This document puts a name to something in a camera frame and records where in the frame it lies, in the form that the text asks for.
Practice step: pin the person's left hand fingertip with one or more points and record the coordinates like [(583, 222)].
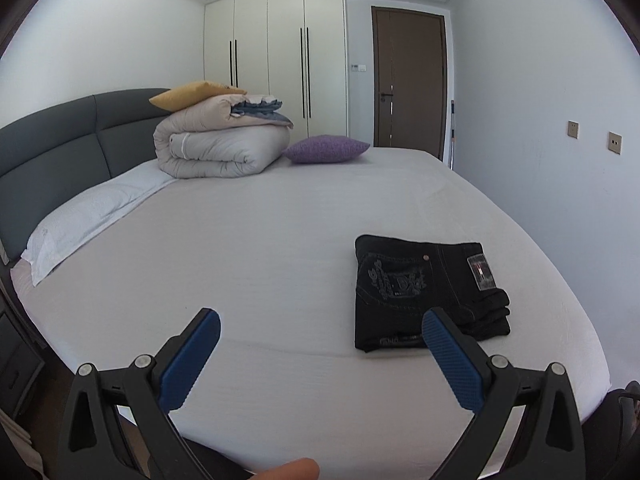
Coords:
[(302, 469)]

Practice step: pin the white bed mattress sheet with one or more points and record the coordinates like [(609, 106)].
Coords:
[(274, 254)]

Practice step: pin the cream wardrobe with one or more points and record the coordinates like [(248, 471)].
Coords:
[(295, 50)]

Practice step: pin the black jeans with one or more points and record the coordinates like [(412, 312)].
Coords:
[(398, 281)]

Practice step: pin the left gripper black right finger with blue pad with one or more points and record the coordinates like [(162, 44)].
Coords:
[(548, 443)]

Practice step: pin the purple cushion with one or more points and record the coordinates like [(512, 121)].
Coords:
[(325, 150)]

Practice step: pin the white pillow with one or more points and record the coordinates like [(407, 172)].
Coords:
[(88, 214)]

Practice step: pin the brown door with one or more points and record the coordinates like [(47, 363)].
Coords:
[(410, 80)]

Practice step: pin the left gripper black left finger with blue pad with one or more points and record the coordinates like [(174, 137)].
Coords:
[(93, 444)]

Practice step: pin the rolled beige duvet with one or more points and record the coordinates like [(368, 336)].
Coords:
[(222, 137)]

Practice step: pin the yellow cushion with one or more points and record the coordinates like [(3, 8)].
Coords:
[(192, 93)]

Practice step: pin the beige wall socket plate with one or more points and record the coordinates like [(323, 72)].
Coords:
[(615, 143)]

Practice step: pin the dark bedside table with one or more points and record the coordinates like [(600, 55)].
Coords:
[(22, 348)]

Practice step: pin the grey upholstered headboard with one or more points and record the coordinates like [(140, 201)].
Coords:
[(50, 156)]

